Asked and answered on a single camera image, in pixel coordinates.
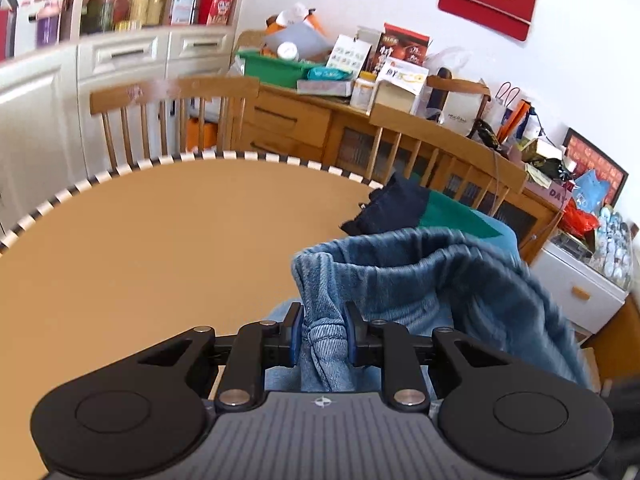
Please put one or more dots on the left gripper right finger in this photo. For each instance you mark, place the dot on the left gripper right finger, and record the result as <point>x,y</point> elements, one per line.
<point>398,355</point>

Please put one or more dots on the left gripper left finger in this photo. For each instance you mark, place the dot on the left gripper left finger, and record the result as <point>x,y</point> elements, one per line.
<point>247,356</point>

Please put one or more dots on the blue denim jeans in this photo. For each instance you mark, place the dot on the blue denim jeans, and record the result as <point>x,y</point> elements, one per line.
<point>421,279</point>

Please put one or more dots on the green navy folded sweater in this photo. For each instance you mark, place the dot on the green navy folded sweater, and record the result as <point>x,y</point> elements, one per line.
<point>404,204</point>

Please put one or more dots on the right wooden chair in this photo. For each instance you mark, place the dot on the right wooden chair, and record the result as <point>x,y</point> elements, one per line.
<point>452,161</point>

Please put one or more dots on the wooden sideboard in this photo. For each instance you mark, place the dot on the wooden sideboard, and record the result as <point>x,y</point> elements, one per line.
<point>283,122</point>

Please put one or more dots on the white drawer unit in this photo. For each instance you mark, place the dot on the white drawer unit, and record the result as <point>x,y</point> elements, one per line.
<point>586,298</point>

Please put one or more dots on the white carton box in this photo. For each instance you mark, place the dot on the white carton box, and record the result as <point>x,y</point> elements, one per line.
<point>399,85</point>

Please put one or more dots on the green plastic bin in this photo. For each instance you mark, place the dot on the green plastic bin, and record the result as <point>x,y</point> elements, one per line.
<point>274,71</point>

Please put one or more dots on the red snack box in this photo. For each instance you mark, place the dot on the red snack box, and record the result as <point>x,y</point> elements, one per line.
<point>214,12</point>

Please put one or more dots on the white cabinet with shelves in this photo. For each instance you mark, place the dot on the white cabinet with shelves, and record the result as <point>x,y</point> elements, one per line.
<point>56,53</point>

